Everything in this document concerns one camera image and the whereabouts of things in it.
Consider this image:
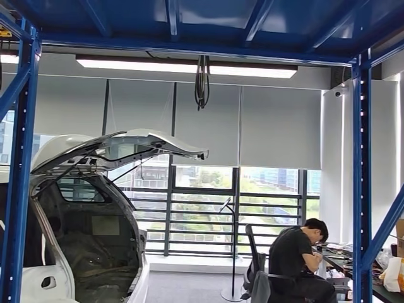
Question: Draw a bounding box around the grey roller blind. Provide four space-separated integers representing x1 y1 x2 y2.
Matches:
33 77 241 168
240 85 322 171

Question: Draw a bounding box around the black office chair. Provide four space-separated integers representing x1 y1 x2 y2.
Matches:
241 224 304 303

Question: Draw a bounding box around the black floor stand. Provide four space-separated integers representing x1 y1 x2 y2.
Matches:
218 197 243 303

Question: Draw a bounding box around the person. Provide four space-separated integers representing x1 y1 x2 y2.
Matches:
268 218 338 303

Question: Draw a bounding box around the grey jacket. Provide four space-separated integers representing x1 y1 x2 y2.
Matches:
251 271 272 303

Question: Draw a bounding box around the white car with open tailgate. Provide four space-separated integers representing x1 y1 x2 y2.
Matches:
0 128 210 303

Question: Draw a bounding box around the open cardboard box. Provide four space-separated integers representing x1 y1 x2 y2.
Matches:
396 219 404 258

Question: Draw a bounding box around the white plastic bag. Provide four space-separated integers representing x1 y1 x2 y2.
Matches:
380 256 403 294

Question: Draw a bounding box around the black desk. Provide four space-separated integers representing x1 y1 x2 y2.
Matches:
314 244 404 303

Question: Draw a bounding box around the black hanging cable bundle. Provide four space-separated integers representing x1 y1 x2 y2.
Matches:
194 55 211 112

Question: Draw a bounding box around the dark window frame with rails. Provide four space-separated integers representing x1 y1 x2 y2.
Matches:
107 165 322 258

